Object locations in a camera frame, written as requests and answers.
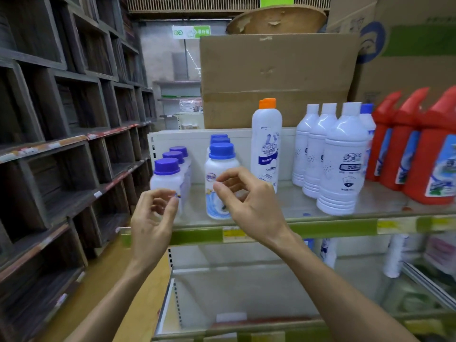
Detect person's right hand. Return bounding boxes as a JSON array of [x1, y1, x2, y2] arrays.
[[212, 167, 304, 256]]

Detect person's left hand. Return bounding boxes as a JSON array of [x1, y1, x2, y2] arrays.
[[130, 188, 180, 275]]

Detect green-edged metal shelf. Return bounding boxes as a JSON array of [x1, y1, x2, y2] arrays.
[[151, 256, 456, 342]]

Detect green-edged glass shelf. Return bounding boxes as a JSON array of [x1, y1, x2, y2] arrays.
[[119, 180, 456, 248]]

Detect person's right forearm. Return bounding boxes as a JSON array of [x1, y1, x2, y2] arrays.
[[281, 238, 421, 342]]

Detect person's left forearm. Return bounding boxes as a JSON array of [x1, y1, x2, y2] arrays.
[[64, 261, 168, 342]]

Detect yellow price tag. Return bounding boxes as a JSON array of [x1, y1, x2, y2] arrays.
[[377, 218, 418, 235], [429, 216, 456, 232], [222, 226, 256, 244]]

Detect white gondola shelving unit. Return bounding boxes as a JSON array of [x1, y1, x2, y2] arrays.
[[148, 128, 456, 342]]

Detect white empty shelving unit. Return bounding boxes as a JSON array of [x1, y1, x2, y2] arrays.
[[153, 80, 206, 131]]

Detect plain cardboard box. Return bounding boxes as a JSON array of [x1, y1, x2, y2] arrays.
[[199, 33, 361, 129]]

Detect dark wooden cubby shelving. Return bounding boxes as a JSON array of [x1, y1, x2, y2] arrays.
[[0, 0, 157, 342]]

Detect white bottles with pink labels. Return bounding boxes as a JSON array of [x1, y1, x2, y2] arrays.
[[424, 235, 456, 275]]

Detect brown woven basket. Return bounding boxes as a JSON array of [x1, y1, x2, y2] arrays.
[[226, 5, 328, 35]]

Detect green and white hanging sign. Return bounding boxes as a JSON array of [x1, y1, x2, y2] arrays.
[[172, 25, 211, 39]]

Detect cardboard box with green stripe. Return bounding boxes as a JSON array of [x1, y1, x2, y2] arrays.
[[326, 0, 456, 107]]

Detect wooden slatted rail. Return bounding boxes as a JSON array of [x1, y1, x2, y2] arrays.
[[126, 0, 332, 13]]

